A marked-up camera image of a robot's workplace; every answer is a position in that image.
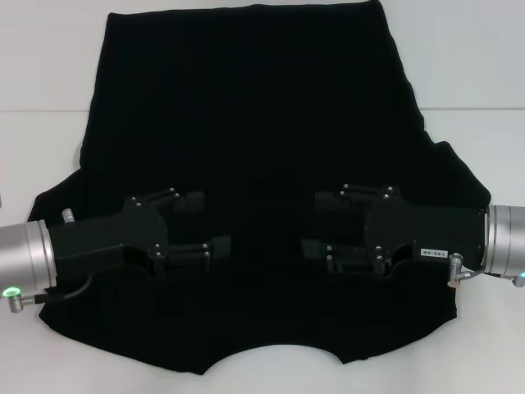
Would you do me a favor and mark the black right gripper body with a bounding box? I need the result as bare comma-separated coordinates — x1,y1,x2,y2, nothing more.
363,195,489,275

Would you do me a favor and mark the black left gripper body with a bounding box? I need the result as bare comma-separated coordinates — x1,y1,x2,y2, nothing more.
48,196,170,277

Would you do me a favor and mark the black shirt with white print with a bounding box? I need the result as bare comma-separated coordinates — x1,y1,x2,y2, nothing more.
30,0,493,368

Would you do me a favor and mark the right gripper cable with plugs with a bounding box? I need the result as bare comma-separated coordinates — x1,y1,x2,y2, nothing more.
447,253,525,289

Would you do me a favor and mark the left gripper cable with plug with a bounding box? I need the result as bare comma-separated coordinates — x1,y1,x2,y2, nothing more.
7,275,92,314

